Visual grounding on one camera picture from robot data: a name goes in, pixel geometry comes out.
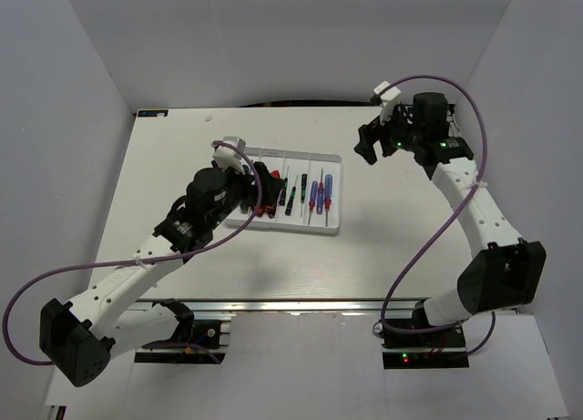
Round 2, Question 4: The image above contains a blue screwdriver back corner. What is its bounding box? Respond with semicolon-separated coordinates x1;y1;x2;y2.
316;169;324;215

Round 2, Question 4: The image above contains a blue screwdriver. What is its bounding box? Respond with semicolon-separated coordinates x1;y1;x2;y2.
324;174;333;226
308;180;319;225

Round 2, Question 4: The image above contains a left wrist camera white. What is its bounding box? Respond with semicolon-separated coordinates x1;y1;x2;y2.
212;137;246;174

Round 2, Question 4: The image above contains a black green precision screwdriver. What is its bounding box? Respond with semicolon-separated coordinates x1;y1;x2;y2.
279;166;290;206
300;173;308;218
284;176;299;216

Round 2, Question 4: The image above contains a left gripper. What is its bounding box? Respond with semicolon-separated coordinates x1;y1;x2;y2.
207;162;284;229

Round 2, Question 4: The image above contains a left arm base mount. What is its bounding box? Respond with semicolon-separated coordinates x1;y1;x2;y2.
134;299;230;365

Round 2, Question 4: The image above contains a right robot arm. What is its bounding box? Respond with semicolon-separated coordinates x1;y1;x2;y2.
354;84;547;346

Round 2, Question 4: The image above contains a white compartment tray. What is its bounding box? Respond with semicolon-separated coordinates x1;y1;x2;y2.
245;147;342;234

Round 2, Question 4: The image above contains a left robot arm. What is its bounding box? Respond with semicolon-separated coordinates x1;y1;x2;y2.
39;161;283;387

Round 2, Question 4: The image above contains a black green precision screwdriver front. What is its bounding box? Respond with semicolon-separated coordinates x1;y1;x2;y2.
279;166;290;206

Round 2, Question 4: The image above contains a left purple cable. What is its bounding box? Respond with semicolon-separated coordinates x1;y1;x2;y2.
3;139;263;365

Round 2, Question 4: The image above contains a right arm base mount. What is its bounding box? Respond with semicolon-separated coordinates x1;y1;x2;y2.
372;321;469;370

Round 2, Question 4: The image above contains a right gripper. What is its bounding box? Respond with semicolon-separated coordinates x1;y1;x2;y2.
353;103;422;166

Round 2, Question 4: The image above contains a blue screwdriver front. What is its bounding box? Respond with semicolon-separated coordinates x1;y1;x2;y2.
308;180;319;225

